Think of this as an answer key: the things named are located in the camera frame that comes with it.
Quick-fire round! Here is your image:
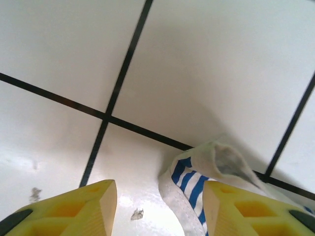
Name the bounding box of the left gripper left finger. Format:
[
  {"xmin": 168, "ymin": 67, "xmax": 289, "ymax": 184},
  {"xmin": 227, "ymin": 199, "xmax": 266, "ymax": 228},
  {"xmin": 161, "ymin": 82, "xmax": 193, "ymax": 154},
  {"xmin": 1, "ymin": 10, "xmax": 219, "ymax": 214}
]
[{"xmin": 4, "ymin": 179, "xmax": 118, "ymax": 236}]

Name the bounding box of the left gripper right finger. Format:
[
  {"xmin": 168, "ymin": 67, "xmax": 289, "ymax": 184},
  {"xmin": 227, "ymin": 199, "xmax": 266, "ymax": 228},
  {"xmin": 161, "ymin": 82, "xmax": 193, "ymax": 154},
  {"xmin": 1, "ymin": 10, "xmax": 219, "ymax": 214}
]
[{"xmin": 203, "ymin": 180, "xmax": 315, "ymax": 236}]

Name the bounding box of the blue white striped tank top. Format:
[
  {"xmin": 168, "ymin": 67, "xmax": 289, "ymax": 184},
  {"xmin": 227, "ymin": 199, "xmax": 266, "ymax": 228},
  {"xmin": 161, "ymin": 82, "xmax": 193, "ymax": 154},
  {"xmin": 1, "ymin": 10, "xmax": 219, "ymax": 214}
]
[{"xmin": 158, "ymin": 134, "xmax": 315, "ymax": 236}]

